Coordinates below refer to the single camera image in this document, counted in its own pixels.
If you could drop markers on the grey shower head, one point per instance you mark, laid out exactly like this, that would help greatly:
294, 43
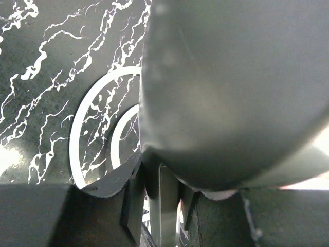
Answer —
233, 96

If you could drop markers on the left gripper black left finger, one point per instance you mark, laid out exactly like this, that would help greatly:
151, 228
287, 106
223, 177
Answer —
107, 212

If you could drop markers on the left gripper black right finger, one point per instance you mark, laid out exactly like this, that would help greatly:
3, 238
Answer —
257, 217

